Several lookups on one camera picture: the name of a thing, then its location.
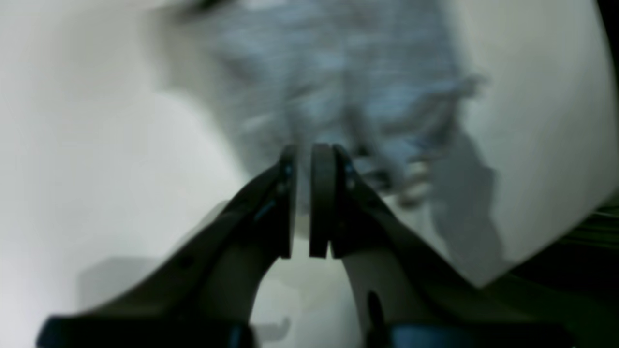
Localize grey T-shirt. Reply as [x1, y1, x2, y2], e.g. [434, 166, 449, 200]
[160, 0, 482, 210]

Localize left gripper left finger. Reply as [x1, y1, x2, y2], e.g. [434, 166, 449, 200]
[37, 145, 296, 348]

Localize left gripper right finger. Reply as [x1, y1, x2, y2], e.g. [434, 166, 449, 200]
[309, 144, 575, 348]

